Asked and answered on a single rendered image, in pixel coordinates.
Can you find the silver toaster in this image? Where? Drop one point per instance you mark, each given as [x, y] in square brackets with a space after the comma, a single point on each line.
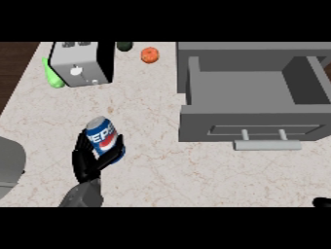
[81, 63]

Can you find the green vegetable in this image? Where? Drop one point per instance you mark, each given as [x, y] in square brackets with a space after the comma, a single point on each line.
[54, 78]

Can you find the blue soda can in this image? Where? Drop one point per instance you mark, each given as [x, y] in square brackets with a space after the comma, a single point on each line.
[104, 137]

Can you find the grey drawer cabinet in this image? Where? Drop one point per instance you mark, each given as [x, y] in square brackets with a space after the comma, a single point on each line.
[250, 52]

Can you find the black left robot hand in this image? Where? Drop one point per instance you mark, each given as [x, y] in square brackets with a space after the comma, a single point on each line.
[84, 162]

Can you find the dark green round object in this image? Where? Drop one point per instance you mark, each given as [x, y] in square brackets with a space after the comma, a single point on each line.
[125, 45]

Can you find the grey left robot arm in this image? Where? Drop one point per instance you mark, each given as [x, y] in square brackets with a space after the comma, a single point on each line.
[82, 194]

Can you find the grey open drawer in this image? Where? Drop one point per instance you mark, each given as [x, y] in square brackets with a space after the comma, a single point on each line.
[262, 107]

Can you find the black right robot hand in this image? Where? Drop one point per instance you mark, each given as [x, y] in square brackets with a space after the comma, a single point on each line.
[330, 203]

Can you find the orange fruit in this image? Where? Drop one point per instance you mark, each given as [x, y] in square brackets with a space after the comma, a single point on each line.
[150, 54]

